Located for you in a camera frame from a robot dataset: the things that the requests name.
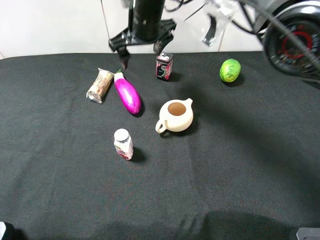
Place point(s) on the small white yogurt bottle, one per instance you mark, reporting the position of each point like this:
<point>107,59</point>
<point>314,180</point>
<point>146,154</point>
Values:
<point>123,144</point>

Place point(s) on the purple toy eggplant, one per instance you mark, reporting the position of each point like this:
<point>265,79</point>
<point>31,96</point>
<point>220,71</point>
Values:
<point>127,92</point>

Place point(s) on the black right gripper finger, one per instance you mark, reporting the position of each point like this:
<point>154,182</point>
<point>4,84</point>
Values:
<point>124,57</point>

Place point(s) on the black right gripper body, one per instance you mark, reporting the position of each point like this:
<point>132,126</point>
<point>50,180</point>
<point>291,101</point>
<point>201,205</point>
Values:
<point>126,38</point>

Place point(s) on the green lime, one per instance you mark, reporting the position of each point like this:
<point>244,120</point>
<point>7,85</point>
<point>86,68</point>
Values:
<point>229,70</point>

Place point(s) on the black red gum box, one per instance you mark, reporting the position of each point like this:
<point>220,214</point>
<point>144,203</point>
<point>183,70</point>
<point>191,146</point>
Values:
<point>164,65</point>

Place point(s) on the wrapped snack bar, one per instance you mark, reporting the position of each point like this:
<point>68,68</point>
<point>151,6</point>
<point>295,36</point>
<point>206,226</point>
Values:
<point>100,86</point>

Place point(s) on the cream ceramic teapot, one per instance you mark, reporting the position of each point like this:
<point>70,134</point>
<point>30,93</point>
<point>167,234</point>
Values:
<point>175,116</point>

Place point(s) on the black table cloth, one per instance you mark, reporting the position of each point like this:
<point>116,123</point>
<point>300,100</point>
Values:
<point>247,168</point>

